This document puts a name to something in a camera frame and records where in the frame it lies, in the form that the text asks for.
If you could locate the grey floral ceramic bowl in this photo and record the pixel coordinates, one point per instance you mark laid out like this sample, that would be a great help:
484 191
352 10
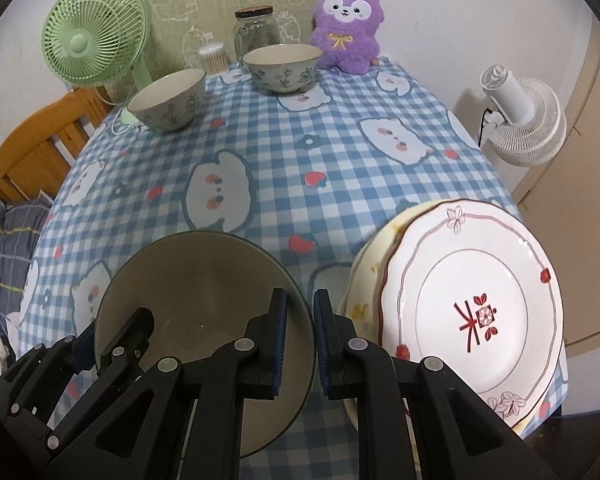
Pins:
170 105
280 77

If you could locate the purple plush toy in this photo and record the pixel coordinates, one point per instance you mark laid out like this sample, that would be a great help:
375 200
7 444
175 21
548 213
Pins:
345 35

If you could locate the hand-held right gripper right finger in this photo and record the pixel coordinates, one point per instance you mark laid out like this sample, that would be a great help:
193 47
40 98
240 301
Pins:
322 350

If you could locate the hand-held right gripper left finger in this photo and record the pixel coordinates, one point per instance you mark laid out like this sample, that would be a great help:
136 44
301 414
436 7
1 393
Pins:
279 345

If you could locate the grey plaid pillow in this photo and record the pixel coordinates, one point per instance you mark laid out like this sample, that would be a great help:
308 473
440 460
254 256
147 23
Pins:
5 260

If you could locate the white red-rimmed plate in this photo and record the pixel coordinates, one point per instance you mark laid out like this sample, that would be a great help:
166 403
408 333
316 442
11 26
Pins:
480 270

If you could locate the yellow floral deep plate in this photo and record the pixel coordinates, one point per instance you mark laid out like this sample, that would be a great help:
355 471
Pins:
352 290

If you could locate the glass jar with dark lid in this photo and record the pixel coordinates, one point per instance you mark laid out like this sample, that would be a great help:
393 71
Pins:
255 35

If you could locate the green desk fan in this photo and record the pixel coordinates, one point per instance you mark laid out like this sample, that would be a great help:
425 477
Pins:
80 40

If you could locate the white standing fan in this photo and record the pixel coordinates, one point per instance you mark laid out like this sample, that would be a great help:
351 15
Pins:
525 125

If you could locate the cotton swab container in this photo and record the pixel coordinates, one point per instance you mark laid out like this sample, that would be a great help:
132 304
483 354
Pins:
213 60

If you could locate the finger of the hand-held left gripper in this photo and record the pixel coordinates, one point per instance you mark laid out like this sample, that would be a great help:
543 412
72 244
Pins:
130 335
35 385

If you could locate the large grey-green ceramic bowl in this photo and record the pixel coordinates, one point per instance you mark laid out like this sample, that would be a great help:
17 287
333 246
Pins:
190 285

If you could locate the blue checked cartoon tablecloth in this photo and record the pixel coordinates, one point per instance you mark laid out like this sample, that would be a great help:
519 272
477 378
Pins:
280 160

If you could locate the green cartoon woven mat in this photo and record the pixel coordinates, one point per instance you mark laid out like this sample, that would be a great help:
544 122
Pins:
190 0

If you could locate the yellow floral shallow plate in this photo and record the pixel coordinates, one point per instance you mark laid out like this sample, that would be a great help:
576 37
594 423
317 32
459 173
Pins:
387 240

